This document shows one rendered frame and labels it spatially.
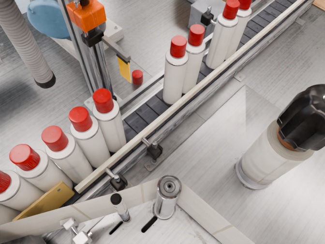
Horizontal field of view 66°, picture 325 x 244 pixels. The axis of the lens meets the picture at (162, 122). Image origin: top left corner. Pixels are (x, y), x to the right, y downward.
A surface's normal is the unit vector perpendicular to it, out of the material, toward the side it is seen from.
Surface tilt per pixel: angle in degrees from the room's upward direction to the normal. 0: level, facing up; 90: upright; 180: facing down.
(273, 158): 90
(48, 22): 95
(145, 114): 0
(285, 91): 0
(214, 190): 0
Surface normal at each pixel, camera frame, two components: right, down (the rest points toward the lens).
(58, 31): -0.01, 0.91
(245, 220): 0.04, -0.49
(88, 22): 0.71, 0.63
